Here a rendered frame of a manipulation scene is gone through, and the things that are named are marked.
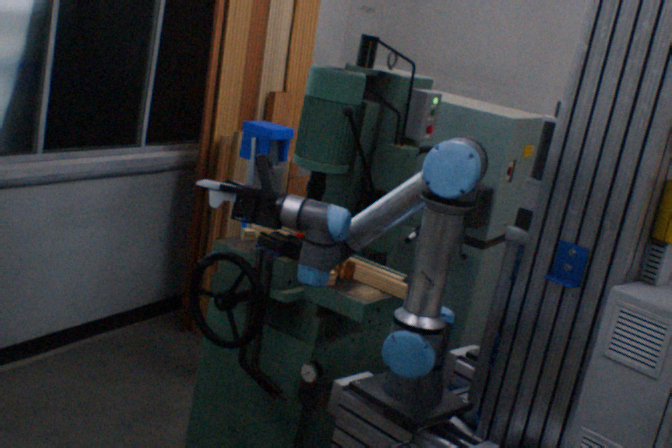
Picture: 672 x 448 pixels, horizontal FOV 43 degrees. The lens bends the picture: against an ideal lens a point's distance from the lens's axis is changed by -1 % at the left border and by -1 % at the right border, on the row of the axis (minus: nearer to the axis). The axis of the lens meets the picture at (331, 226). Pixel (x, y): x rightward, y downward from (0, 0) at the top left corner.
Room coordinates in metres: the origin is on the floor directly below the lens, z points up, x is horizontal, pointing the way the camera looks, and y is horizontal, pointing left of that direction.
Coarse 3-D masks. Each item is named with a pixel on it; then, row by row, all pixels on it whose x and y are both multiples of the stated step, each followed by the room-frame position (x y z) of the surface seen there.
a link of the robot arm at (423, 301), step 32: (448, 160) 1.76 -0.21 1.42; (480, 160) 1.80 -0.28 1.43; (448, 192) 1.75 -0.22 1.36; (448, 224) 1.78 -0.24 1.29; (416, 256) 1.81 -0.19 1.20; (448, 256) 1.79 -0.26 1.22; (416, 288) 1.79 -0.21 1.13; (416, 320) 1.77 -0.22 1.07; (384, 352) 1.77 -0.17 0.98; (416, 352) 1.75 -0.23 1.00
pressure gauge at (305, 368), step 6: (312, 360) 2.33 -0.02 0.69; (306, 366) 2.32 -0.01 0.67; (312, 366) 2.31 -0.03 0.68; (318, 366) 2.31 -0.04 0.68; (306, 372) 2.31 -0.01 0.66; (312, 372) 2.30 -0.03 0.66; (318, 372) 2.30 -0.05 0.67; (306, 378) 2.31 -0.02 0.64; (312, 378) 2.30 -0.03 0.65; (318, 378) 2.30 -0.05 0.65; (312, 384) 2.32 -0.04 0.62
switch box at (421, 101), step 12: (420, 96) 2.79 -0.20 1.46; (432, 96) 2.80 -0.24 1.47; (420, 108) 2.78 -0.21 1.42; (432, 108) 2.81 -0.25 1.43; (408, 120) 2.80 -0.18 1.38; (420, 120) 2.78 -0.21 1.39; (432, 120) 2.83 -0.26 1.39; (408, 132) 2.80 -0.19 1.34; (420, 132) 2.78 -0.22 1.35; (432, 132) 2.84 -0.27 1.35
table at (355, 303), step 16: (224, 240) 2.65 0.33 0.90; (240, 240) 2.69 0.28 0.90; (256, 240) 2.73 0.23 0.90; (272, 288) 2.37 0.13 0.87; (304, 288) 2.43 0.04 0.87; (320, 288) 2.39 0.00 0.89; (336, 288) 2.39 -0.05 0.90; (352, 288) 2.42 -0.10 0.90; (320, 304) 2.39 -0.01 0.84; (336, 304) 2.36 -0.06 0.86; (352, 304) 2.33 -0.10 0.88; (368, 304) 2.32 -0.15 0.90; (384, 304) 2.39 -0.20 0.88; (400, 304) 2.47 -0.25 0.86; (368, 320) 2.33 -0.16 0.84
